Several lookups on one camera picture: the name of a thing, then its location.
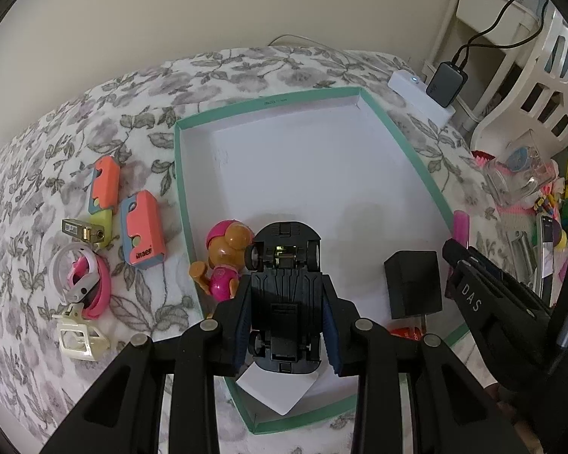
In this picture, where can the white shelf unit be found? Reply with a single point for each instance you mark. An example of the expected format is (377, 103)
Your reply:
(490, 118)

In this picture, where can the orange blue lettered toy knife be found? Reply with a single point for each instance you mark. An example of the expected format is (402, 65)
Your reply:
(144, 227)

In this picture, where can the cream hair claw clip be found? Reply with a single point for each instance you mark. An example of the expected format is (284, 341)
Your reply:
(99, 343)

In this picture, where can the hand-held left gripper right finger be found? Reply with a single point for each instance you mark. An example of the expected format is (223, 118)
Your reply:
(332, 340)

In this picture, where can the clear plastic container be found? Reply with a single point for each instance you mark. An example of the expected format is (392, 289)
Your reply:
(516, 175)

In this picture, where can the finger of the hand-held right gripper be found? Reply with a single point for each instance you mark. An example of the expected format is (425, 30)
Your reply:
(492, 267)
(473, 293)

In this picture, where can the black toy car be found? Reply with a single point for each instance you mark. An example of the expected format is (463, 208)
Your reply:
(284, 293)

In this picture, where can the pink brown pup toy figure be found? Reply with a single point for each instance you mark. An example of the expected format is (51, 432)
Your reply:
(222, 274)

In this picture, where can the gold metal lighter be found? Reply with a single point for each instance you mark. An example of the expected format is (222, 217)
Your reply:
(73, 227)

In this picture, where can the teal white cardboard box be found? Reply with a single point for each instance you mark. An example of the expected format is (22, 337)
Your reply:
(288, 175)

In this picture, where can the grey charger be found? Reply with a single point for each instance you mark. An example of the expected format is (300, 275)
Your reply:
(447, 85)

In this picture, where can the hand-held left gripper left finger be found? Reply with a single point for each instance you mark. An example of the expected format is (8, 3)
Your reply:
(240, 350)

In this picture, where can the white power strip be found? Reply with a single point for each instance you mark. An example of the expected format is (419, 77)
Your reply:
(416, 92)

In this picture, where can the white pink tape rings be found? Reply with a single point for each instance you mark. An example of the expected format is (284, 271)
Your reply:
(83, 288)

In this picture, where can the red white tube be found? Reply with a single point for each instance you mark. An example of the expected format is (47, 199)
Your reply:
(402, 332)

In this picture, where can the magenta pink comb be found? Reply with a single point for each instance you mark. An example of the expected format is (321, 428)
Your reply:
(460, 227)

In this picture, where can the black power adapter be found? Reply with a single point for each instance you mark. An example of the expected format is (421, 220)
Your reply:
(412, 288)

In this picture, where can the pink knitted cloth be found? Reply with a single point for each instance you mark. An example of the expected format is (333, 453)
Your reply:
(516, 213)

